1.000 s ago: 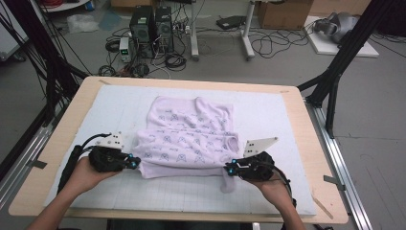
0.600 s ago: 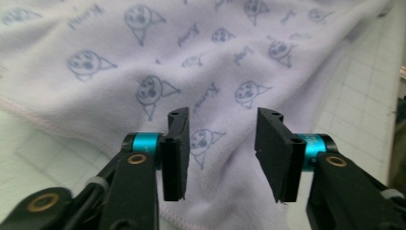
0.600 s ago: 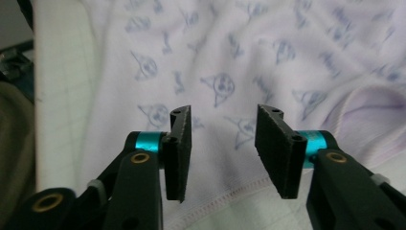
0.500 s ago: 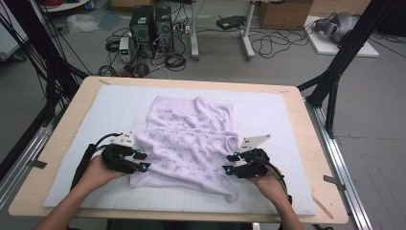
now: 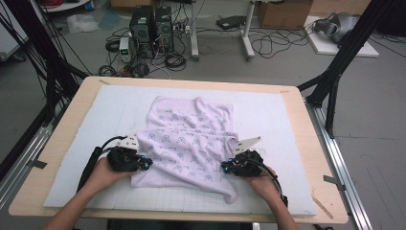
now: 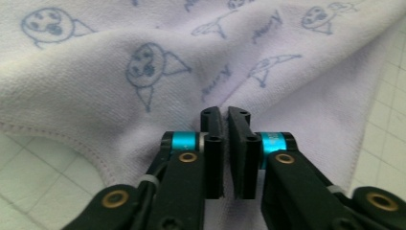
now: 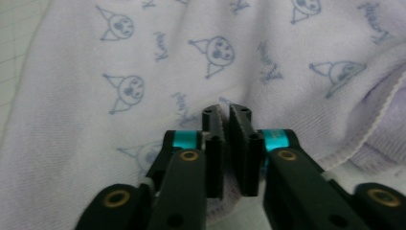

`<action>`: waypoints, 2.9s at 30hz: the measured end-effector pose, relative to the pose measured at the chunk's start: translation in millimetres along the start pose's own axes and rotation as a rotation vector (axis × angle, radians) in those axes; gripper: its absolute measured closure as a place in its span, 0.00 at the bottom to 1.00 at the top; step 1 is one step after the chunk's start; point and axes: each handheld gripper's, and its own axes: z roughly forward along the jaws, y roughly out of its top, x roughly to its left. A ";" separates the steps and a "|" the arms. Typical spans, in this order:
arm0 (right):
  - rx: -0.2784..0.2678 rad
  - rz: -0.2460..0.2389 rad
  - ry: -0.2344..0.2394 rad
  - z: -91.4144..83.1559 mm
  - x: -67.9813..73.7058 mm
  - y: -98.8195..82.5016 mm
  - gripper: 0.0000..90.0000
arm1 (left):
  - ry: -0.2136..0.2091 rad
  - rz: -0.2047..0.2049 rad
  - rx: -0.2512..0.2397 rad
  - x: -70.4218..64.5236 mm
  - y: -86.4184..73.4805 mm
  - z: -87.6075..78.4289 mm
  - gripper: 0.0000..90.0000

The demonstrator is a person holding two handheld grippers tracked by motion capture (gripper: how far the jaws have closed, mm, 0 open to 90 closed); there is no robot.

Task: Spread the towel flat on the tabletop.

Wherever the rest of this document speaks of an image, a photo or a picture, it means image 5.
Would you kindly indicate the clear plastic bag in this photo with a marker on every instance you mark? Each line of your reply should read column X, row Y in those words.
column 81, row 23

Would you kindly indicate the slim black computer tower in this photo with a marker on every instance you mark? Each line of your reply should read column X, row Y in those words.
column 164, row 28

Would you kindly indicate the person's right hand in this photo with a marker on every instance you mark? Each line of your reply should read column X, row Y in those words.
column 265, row 185

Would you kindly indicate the brown cardboard box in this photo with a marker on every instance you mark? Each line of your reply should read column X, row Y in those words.
column 284, row 16

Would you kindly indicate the white floor board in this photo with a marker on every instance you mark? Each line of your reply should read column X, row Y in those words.
column 322, row 46

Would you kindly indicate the aluminium rail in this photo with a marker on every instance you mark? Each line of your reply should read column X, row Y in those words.
column 28, row 150
column 341, row 179

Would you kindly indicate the white cabinet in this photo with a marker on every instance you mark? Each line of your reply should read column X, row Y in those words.
column 9, row 41

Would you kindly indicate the pale pink printed towel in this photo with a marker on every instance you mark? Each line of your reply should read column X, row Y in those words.
column 185, row 150

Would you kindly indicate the person's left hand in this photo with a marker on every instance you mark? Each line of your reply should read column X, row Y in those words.
column 102, row 177

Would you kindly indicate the white desk leg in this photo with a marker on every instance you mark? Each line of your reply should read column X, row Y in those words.
column 247, row 32
column 194, row 32

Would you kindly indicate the grey headset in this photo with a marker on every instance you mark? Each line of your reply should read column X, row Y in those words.
column 341, row 25

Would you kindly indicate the flat black device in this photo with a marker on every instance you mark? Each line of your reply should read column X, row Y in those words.
column 230, row 22

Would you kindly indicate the white power supply box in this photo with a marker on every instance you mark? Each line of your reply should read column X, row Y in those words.
column 124, row 48

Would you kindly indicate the grey tape piece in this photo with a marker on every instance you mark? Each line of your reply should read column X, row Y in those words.
column 333, row 182

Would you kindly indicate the white grid mat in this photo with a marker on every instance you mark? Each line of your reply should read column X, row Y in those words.
column 121, row 105

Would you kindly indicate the large black computer tower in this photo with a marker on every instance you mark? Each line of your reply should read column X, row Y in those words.
column 142, row 28

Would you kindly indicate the blue sheet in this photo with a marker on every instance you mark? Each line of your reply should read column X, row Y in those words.
column 110, row 20

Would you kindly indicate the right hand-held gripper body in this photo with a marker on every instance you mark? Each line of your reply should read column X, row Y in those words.
column 249, row 164

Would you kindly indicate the black metal frame stand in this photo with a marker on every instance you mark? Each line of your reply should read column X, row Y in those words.
column 48, row 57
column 351, row 48

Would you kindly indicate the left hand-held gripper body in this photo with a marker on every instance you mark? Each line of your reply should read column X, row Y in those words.
column 123, row 159

